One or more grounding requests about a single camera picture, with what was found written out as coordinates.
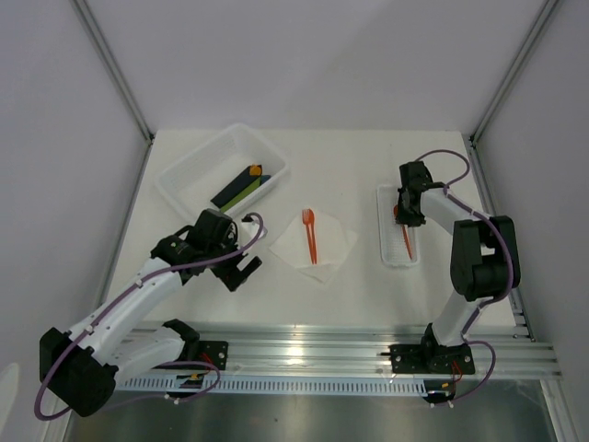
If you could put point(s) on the orange plastic spoon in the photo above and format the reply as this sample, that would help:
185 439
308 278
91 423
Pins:
404 233

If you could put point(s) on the right aluminium frame post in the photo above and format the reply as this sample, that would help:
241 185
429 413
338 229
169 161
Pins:
522 55

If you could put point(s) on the aluminium frame post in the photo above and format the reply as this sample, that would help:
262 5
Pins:
99 41
522 55

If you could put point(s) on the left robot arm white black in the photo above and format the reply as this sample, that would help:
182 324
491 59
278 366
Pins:
84 365

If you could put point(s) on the orange plastic fork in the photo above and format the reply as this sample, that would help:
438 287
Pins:
307 217

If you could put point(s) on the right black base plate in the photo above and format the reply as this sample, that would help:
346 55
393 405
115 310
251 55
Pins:
439 360

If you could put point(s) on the white paper napkin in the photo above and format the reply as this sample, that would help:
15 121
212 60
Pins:
334 245

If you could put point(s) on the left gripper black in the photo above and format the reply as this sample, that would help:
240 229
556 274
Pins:
230 276

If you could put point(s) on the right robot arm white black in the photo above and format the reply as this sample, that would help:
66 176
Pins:
484 268

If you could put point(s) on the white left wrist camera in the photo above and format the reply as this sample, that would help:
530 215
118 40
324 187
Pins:
252 226

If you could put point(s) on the aluminium mounting rail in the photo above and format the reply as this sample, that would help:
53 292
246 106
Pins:
359 352

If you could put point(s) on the right side aluminium rail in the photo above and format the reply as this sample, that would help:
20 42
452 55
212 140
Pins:
491 209

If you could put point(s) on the dark navy rolled napkin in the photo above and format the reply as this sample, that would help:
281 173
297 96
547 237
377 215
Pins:
238 184

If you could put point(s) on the large white plastic basket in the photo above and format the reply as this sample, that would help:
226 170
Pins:
196 169

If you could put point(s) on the left aluminium frame post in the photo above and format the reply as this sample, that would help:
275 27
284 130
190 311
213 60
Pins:
99 41

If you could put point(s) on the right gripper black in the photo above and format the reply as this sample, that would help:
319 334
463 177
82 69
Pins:
405 219

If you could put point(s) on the orange plastic knife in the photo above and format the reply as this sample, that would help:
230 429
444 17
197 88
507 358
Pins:
314 243

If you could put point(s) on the small white utensil tray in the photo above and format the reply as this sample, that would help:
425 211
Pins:
392 248

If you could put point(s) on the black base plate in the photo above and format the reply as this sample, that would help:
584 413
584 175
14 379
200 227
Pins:
211 352
439 360

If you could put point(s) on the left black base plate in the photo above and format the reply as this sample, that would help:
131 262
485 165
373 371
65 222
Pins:
211 352

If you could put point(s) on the white slotted cable duct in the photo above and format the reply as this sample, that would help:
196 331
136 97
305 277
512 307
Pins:
185 384

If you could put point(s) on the green rolled napkin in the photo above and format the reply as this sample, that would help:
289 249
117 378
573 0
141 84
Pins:
244 194

